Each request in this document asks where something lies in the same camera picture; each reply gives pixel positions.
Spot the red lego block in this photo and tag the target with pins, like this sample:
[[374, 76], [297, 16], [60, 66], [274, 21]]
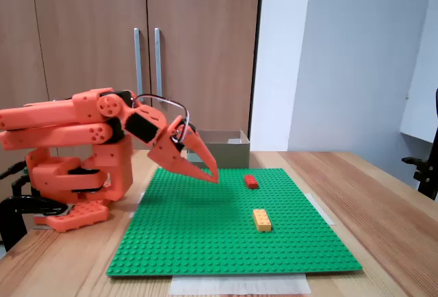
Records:
[[251, 181]]

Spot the cardboard box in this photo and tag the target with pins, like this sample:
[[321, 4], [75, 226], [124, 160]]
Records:
[[229, 155]]

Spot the green lego baseplate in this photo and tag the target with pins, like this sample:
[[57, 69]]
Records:
[[205, 228]]

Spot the yellow lego block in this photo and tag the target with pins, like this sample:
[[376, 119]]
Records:
[[262, 221]]

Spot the wooden cabinet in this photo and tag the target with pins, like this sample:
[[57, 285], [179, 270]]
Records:
[[205, 2]]

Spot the wide translucent tape strip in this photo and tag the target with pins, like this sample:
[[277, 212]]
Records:
[[239, 285]]

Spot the black table clamp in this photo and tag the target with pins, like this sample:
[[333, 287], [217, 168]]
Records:
[[34, 204]]

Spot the black chair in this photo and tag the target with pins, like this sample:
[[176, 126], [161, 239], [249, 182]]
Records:
[[427, 174]]

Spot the white board panel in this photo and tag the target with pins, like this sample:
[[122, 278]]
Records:
[[424, 88]]

